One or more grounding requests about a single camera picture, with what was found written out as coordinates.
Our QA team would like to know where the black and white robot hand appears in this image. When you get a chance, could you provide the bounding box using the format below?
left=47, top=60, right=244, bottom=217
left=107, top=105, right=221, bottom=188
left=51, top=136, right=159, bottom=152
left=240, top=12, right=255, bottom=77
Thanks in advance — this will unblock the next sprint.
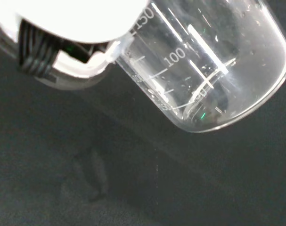
left=0, top=0, right=150, bottom=91

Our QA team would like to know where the black cloth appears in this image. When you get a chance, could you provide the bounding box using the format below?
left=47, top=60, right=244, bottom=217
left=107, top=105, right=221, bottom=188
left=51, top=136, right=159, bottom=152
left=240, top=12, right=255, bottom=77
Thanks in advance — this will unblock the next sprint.
left=0, top=0, right=286, bottom=226

